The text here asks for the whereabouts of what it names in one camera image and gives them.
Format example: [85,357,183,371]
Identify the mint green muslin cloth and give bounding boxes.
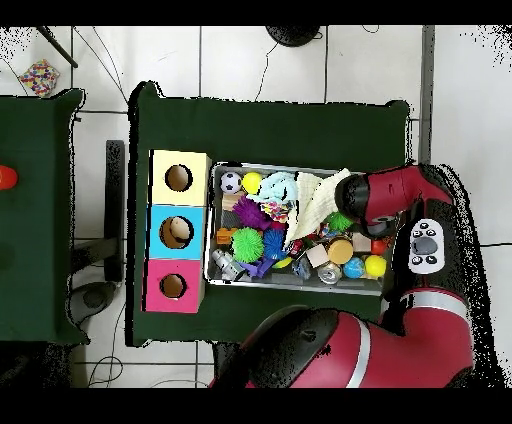
[247,171,299,203]

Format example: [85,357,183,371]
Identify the silver mesh bin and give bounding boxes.
[203,161,401,297]

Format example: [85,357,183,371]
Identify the wooden box with three holes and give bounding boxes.
[141,149,213,314]

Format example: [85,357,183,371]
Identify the purple spiky rubber ball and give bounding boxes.
[232,194,273,231]

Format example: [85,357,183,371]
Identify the yellow tennis ball toy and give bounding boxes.
[240,171,264,195]

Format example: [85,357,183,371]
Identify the green spiky rubber ball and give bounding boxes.
[230,226,265,264]

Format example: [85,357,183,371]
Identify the blue spiky rubber ball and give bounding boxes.
[262,228,289,261]

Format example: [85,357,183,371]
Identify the orange toy brick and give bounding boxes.
[215,226,239,246]

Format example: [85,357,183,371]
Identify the small soccer ball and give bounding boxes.
[220,171,244,195]

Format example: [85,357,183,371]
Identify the dark green table cloth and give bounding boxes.
[0,88,90,345]
[125,81,411,347]

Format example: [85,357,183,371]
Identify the blue globe ball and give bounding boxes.
[342,256,366,280]

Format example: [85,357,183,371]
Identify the black upright panel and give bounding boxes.
[103,139,126,283]

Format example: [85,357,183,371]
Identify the black round stand base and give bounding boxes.
[264,25,322,48]

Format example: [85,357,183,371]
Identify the dark grey round base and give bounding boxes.
[69,281,117,325]

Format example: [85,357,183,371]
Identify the grey metal pole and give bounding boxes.
[417,25,436,165]

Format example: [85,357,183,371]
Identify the red-orange round object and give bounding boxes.
[0,164,19,191]

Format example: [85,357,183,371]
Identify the multicoloured patterned bag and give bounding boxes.
[17,58,61,98]

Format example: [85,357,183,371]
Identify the thin black rod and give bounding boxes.
[35,26,79,69]

